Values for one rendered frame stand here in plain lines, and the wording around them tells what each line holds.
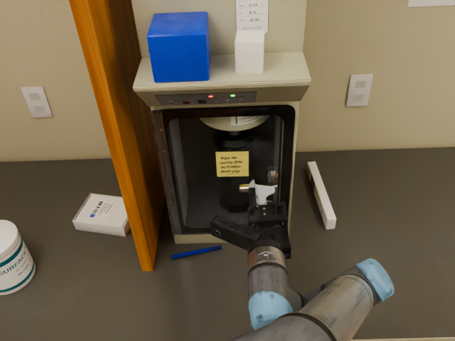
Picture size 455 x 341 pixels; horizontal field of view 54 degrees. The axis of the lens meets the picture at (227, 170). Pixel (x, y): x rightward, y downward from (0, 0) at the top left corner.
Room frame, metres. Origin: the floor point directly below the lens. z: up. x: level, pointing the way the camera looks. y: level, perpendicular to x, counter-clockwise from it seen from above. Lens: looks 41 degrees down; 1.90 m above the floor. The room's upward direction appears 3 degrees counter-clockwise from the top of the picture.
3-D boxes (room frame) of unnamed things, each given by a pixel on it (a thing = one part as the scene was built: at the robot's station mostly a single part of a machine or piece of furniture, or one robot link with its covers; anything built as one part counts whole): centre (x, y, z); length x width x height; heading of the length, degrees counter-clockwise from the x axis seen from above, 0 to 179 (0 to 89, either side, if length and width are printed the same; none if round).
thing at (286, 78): (0.76, 0.00, 1.46); 0.32 x 0.11 x 0.10; 88
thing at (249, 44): (0.75, -0.05, 1.54); 0.05 x 0.05 x 0.06; 82
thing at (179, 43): (0.76, 0.07, 1.56); 0.10 x 0.10 x 0.09; 88
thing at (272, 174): (0.77, -0.07, 1.20); 0.10 x 0.05 x 0.03; 88
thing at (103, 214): (0.93, 0.36, 0.96); 0.16 x 0.12 x 0.04; 76
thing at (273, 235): (0.62, -0.08, 1.20); 0.12 x 0.09 x 0.08; 178
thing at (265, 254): (0.54, -0.07, 1.20); 0.08 x 0.05 x 0.08; 88
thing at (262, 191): (0.72, -0.07, 1.22); 0.09 x 0.06 x 0.03; 178
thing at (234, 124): (0.81, 0.00, 1.19); 0.30 x 0.01 x 0.40; 88
